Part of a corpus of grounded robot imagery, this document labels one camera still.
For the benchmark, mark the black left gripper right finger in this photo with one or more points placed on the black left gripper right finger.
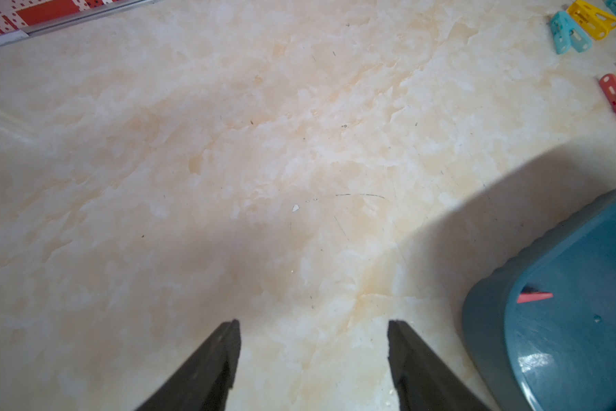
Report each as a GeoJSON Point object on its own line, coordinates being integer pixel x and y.
{"type": "Point", "coordinates": [422, 380]}

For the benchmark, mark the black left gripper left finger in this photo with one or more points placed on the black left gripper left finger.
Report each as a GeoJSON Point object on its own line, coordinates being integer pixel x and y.
{"type": "Point", "coordinates": [205, 379]}

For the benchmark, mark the teal plastic storage box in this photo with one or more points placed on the teal plastic storage box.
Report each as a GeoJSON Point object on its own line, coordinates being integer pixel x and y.
{"type": "Point", "coordinates": [560, 353]}

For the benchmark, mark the yellow clothespin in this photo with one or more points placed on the yellow clothespin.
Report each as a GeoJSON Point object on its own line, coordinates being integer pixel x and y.
{"type": "Point", "coordinates": [594, 21]}

